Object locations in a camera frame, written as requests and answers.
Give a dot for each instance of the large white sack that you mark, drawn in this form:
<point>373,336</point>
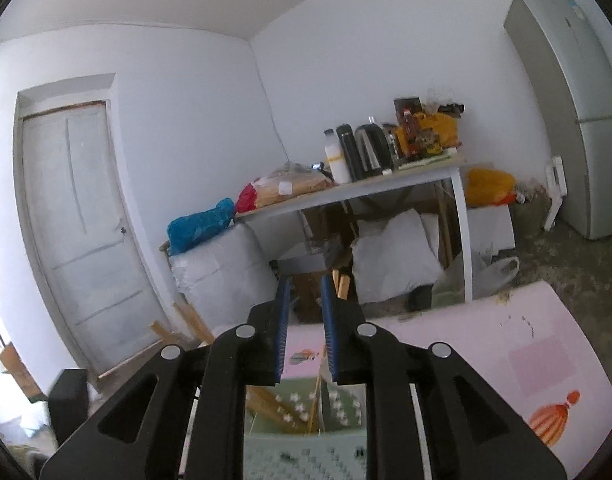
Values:
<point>220,280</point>

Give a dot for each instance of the yellow plastic bag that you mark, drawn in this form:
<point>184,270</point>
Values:
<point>491,187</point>

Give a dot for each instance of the white side table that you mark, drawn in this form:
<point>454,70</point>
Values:
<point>386,182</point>

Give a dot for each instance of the green paper sheet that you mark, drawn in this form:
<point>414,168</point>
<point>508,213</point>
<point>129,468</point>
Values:
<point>426,161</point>

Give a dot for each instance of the black thermos flask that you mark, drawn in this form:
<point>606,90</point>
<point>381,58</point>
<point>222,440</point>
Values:
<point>351,155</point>

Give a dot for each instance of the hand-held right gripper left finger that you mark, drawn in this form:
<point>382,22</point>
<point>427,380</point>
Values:
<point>283,340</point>

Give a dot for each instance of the black box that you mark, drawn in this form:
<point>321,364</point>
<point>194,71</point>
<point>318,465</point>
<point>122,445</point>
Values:
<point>68,405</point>

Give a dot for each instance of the red plastic bag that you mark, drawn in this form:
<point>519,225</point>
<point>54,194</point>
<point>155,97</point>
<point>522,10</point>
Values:
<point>246,200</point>

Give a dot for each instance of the wooden planks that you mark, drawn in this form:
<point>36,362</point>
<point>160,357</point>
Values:
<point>195,322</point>

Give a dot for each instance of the mint green utensil holder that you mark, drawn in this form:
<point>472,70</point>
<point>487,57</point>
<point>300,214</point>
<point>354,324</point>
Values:
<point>306,460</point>

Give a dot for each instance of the white box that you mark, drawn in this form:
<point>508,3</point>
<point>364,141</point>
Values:
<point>491,230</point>

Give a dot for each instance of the pink printed tablecloth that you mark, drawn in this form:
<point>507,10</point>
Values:
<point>461,340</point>

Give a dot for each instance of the white pillow bag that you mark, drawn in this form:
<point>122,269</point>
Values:
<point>396,260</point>

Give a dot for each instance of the clear bag of bread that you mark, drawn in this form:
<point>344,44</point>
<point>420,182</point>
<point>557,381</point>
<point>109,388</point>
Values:
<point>291,185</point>

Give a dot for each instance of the brown oil bottle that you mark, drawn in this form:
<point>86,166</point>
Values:
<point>411,132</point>

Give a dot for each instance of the blue plastic bag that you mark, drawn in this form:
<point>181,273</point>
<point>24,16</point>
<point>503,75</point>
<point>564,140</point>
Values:
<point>200,227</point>

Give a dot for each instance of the dark carton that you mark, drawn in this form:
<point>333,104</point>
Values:
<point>408,105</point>

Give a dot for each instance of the silver refrigerator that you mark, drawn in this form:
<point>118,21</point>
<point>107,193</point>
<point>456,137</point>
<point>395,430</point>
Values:
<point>586,110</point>

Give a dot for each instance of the yellow snack bag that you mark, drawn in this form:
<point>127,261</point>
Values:
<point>443,130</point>

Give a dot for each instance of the white plastic bottle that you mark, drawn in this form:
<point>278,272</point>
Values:
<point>338,160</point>

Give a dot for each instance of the black sunglasses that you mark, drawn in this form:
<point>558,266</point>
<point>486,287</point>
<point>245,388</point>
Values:
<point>451,107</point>

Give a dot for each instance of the grey box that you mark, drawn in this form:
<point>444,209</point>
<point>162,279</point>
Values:
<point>311,257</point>

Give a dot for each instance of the white door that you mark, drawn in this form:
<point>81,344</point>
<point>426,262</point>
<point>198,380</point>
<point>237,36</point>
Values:
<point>80,235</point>

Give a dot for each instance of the black steel electric kettle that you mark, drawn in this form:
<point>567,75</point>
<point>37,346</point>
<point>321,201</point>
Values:
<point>376,152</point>

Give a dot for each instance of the white handheld vacuum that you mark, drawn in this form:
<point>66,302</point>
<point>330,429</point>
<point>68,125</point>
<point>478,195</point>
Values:
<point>556,185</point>

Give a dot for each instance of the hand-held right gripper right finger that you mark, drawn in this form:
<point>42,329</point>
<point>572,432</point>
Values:
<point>328,340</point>

